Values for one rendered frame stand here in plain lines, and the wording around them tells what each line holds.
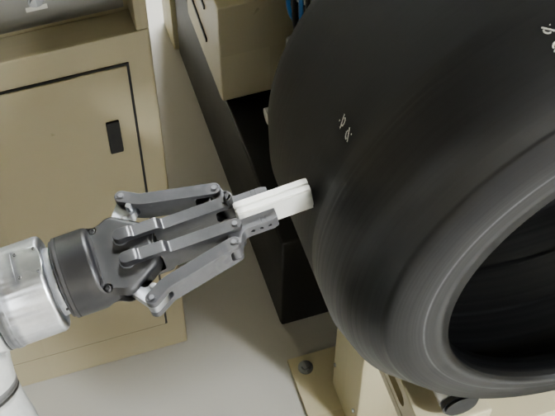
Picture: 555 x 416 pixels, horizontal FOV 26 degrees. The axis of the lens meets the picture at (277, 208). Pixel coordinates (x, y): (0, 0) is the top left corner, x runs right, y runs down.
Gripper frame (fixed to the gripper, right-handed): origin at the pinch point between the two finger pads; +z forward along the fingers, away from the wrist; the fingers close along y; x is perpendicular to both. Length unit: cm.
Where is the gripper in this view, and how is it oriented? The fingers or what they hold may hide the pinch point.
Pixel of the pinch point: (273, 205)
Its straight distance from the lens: 108.3
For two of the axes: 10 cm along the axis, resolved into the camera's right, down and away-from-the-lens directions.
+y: -3.1, -7.7, 5.5
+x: 1.3, 5.4, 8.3
